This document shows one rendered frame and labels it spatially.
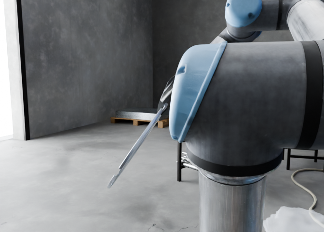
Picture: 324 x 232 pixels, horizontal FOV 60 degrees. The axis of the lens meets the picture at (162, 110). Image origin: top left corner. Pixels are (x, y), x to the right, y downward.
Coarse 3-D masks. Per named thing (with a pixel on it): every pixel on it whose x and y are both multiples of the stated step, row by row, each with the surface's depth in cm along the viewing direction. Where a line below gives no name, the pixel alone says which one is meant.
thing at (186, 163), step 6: (180, 144) 266; (180, 150) 267; (180, 156) 268; (186, 156) 277; (180, 162) 269; (186, 162) 269; (180, 168) 270; (192, 168) 261; (180, 174) 271; (180, 180) 272
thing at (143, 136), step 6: (156, 114) 71; (156, 120) 74; (150, 126) 68; (144, 132) 67; (144, 138) 87; (138, 144) 67; (132, 150) 66; (126, 156) 66; (132, 156) 85; (126, 162) 67; (120, 168) 67; (120, 174) 84; (114, 180) 71; (108, 186) 73
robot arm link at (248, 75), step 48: (192, 48) 31; (240, 48) 29; (288, 48) 27; (192, 96) 28; (240, 96) 27; (288, 96) 26; (192, 144) 32; (240, 144) 28; (288, 144) 29; (240, 192) 32
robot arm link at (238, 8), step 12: (228, 0) 61; (240, 0) 59; (252, 0) 59; (264, 0) 60; (276, 0) 59; (228, 12) 60; (240, 12) 59; (252, 12) 58; (264, 12) 60; (276, 12) 59; (228, 24) 66; (240, 24) 61; (252, 24) 62; (264, 24) 61; (276, 24) 61; (240, 36) 68
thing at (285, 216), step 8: (280, 208) 185; (288, 208) 182; (296, 208) 184; (272, 216) 180; (280, 216) 176; (288, 216) 170; (296, 216) 169; (304, 216) 169; (312, 216) 168; (320, 216) 169; (264, 224) 174; (272, 224) 171; (280, 224) 168; (288, 224) 164; (296, 224) 163; (304, 224) 162; (312, 224) 162; (320, 224) 162
